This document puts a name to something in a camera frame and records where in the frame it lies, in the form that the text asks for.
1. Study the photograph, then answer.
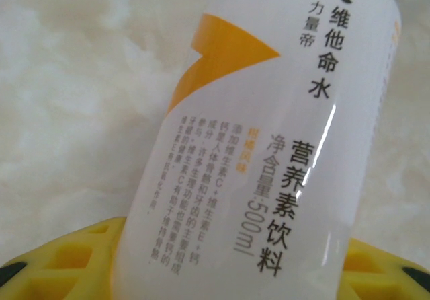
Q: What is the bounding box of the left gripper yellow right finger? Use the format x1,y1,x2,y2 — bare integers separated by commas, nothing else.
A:
341,237,430,300

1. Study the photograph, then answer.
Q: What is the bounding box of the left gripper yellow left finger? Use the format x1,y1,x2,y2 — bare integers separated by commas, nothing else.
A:
0,215,127,300

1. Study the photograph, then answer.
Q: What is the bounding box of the white label orange V bottle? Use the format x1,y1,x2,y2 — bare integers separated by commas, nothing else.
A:
109,0,409,300

